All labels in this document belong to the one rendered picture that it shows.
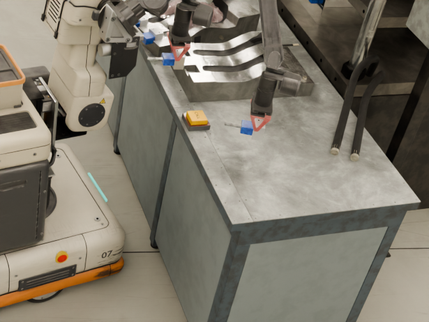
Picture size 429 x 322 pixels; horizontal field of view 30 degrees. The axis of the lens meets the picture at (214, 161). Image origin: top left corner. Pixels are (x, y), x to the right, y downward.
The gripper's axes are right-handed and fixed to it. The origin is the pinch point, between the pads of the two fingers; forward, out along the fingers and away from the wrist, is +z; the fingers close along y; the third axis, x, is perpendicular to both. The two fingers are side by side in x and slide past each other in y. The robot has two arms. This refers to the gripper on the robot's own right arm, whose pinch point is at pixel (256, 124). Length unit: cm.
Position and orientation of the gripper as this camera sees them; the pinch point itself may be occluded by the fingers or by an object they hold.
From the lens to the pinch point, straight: 263.9
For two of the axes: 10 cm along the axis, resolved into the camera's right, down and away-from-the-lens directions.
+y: 0.5, -6.2, 7.8
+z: -1.9, 7.6, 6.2
